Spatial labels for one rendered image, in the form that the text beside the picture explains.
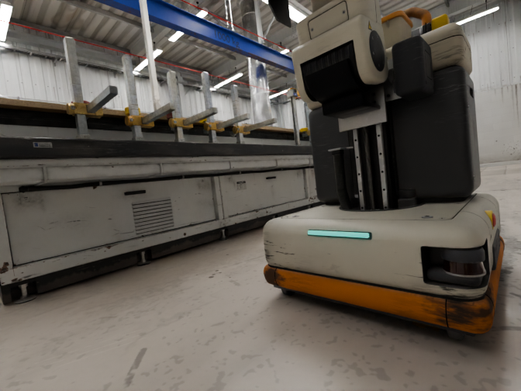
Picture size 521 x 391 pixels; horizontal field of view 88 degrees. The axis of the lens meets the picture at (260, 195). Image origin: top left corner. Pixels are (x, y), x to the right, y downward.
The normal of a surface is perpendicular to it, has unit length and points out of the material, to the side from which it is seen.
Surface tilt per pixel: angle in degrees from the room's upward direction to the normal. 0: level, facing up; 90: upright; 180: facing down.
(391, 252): 90
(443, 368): 0
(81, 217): 88
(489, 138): 90
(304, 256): 90
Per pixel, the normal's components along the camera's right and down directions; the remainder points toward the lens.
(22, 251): 0.73, -0.05
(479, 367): -0.12, -0.99
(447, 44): -0.69, 0.12
